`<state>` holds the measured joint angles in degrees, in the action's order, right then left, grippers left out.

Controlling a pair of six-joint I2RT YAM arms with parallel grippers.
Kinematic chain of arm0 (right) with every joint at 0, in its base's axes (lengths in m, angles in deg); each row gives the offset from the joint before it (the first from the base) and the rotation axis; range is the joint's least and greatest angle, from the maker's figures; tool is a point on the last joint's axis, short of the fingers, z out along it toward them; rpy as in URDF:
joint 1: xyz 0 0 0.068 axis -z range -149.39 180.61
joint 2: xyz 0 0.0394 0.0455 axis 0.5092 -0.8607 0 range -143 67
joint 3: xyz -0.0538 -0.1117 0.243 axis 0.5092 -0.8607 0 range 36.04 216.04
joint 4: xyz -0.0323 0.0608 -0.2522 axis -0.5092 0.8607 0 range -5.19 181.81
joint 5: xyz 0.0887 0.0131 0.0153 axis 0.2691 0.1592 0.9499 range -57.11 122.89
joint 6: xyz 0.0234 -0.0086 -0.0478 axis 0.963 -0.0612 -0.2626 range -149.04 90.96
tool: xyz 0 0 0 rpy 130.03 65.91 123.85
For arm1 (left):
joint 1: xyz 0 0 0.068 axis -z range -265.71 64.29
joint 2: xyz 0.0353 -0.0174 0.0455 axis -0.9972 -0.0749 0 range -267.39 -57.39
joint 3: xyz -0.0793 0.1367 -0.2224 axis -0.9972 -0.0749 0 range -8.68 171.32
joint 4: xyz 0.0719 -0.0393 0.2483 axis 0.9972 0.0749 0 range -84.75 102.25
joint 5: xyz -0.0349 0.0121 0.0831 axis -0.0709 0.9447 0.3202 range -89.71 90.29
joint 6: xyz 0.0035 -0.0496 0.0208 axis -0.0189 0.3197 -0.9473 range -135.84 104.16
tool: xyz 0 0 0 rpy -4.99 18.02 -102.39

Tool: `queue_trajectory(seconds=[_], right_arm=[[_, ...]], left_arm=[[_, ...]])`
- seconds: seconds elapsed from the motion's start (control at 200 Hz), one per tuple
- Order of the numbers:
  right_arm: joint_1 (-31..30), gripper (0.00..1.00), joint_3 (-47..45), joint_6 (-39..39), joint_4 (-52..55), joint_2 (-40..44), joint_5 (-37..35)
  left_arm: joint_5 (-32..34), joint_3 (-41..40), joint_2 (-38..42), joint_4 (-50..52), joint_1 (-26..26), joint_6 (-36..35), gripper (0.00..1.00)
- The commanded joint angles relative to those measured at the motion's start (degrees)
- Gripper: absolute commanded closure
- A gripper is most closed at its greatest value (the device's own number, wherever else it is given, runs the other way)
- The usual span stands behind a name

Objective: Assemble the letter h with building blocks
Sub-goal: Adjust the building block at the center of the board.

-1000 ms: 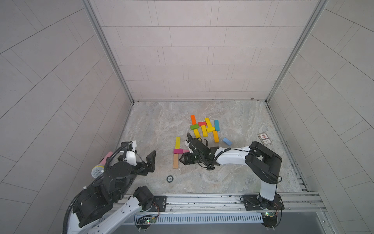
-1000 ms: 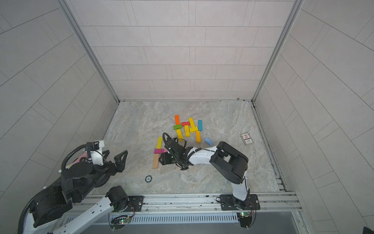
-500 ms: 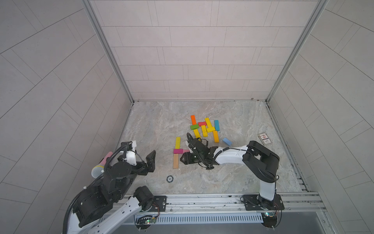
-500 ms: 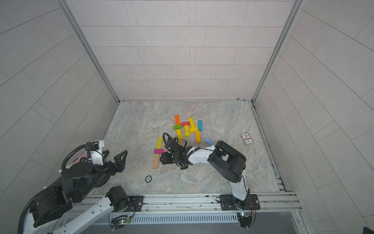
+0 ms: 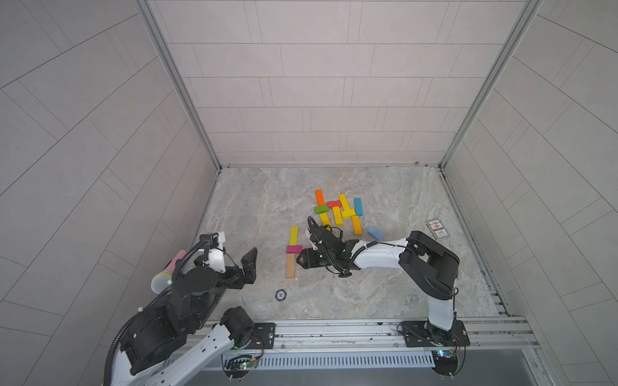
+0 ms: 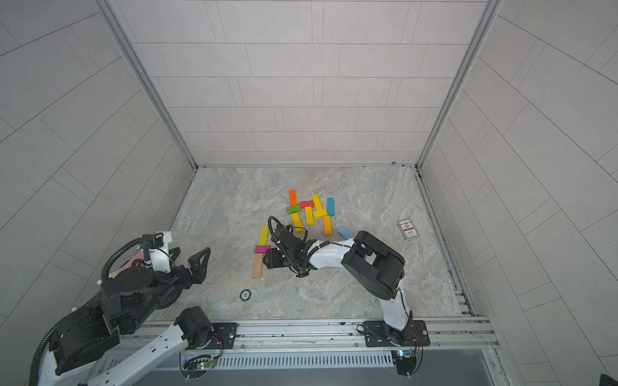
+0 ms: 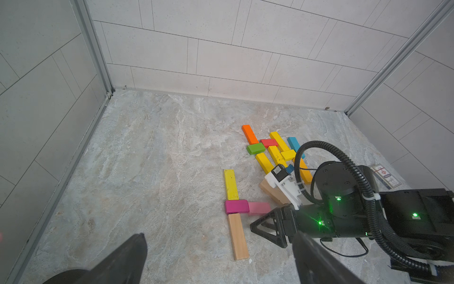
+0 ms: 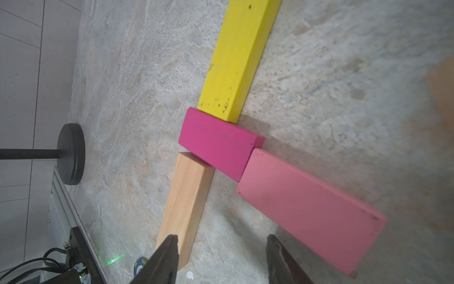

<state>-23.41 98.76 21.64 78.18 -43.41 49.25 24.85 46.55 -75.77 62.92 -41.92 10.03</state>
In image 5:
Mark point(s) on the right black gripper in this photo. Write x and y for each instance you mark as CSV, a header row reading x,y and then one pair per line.
x,y
307,258

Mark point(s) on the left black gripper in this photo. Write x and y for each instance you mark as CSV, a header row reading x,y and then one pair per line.
x,y
239,281

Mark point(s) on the magenta block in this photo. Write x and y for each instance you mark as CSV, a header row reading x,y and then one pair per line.
x,y
294,249

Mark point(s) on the tan wooden block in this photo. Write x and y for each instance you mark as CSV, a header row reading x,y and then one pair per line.
x,y
290,265

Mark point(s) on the green block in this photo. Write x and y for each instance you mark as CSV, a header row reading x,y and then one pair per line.
x,y
321,209

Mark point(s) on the light blue block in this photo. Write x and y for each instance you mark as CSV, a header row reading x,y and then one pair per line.
x,y
375,234

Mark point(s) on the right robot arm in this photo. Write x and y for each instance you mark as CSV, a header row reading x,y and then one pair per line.
x,y
431,266

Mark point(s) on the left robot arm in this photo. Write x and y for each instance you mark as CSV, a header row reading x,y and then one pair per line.
x,y
162,327

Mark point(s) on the yellow block short vertical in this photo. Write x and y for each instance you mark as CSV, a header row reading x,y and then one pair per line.
x,y
337,215

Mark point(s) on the orange block lower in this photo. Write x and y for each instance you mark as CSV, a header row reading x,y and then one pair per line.
x,y
356,225

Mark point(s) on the orange block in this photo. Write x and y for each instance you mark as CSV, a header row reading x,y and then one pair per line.
x,y
356,225
319,198

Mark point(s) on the yellow block small horizontal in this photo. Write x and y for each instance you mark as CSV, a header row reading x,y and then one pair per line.
x,y
348,213

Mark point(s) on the yellow block upper diagonal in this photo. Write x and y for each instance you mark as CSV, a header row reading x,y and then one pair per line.
x,y
344,202

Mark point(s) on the orange block top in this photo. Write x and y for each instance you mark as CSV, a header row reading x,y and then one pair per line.
x,y
319,198

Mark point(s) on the teal block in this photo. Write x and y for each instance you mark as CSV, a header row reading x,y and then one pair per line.
x,y
358,206

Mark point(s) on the pink microphone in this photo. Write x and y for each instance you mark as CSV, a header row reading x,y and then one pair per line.
x,y
161,281

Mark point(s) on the left circuit board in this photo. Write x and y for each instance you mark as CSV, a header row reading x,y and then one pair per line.
x,y
239,366

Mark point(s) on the circuit board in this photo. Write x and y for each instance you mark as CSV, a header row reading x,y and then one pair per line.
x,y
446,362
239,366

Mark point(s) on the small printed card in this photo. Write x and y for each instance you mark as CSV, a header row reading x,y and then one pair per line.
x,y
437,229

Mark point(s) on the right circuit board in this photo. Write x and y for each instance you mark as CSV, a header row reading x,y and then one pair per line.
x,y
446,362

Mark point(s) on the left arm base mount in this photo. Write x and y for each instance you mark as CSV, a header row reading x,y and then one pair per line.
x,y
258,335

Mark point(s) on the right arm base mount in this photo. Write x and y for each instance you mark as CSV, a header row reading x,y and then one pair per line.
x,y
423,334

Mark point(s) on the aluminium rail frame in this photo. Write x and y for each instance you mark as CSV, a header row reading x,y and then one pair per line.
x,y
388,335

